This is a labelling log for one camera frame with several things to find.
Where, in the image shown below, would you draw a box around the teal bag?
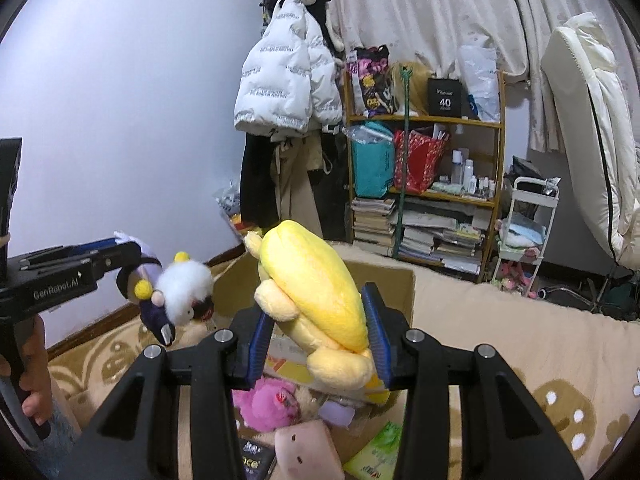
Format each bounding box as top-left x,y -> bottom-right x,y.
350,121 -> 396,198

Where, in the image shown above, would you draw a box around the white recliner chair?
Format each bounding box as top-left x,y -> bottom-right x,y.
541,12 -> 640,321

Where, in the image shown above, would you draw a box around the white trolley cart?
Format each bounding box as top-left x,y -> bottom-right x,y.
492,176 -> 561,293

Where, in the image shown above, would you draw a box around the black box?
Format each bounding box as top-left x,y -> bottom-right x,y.
427,78 -> 463,117

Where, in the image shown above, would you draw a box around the white-haired plush doll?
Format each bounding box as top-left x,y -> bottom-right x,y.
114,230 -> 217,346

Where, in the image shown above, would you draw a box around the black packet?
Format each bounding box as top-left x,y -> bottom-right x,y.
239,437 -> 277,480

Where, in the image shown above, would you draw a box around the cardboard box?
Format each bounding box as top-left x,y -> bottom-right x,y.
207,252 -> 418,480

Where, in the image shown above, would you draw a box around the person's left hand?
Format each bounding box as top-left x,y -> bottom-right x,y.
19,317 -> 53,428

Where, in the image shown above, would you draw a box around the beige trousers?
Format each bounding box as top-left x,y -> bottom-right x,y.
270,132 -> 331,238

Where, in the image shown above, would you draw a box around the stack of books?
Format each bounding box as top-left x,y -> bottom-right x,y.
350,197 -> 398,256

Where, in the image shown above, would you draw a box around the pale patterned curtain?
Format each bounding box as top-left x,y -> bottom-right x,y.
320,0 -> 640,153

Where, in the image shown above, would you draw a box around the yellow plush toy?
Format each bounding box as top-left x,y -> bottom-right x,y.
243,219 -> 392,405

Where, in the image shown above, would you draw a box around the black hanging coat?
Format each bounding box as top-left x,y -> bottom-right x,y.
239,132 -> 281,228

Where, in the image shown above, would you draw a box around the plastic bag of toys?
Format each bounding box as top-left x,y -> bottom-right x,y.
216,180 -> 266,241

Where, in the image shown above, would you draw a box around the blond wig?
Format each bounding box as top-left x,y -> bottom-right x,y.
392,61 -> 431,116

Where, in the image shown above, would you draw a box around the colourful printed bag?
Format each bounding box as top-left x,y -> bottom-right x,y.
347,46 -> 401,117

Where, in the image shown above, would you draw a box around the group of cosmetic bottles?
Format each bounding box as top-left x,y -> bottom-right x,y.
440,147 -> 498,198

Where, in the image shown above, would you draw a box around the pink plush toy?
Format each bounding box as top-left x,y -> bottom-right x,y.
232,377 -> 303,433

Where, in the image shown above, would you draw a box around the pink square plush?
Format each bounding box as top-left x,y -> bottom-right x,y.
274,419 -> 346,480

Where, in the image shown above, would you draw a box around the red gift bag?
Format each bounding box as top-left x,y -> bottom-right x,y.
393,129 -> 451,193

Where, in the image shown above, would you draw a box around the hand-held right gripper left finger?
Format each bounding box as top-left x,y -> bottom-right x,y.
70,307 -> 277,480

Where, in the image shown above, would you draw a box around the black item on cart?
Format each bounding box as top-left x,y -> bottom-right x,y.
510,156 -> 546,181

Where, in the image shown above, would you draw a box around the white puffer jacket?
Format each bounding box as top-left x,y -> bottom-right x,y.
234,0 -> 345,136

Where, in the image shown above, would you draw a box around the green pole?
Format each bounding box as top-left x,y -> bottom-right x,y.
392,67 -> 413,261

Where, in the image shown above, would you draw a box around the beige brown printed blanket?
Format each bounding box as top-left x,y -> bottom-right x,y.
47,240 -> 640,480

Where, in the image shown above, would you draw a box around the pile of magazines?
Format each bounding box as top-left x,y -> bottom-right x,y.
397,205 -> 493,276

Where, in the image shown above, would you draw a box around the folded light blue cloth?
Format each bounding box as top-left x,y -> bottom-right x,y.
502,212 -> 546,251

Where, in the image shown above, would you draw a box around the wooden shelf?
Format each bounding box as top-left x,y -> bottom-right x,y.
342,67 -> 506,283

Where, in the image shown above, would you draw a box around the black hanging garment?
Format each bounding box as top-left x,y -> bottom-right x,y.
305,125 -> 353,241

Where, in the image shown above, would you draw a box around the clear plastic bag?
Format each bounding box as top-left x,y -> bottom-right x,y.
457,45 -> 501,123

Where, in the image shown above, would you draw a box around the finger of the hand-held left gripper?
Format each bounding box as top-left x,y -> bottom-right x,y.
20,236 -> 121,267
75,241 -> 144,291

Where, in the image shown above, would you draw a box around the green packet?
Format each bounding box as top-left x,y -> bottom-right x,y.
342,421 -> 403,480

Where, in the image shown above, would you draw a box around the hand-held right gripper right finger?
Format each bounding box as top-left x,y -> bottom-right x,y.
361,281 -> 585,480

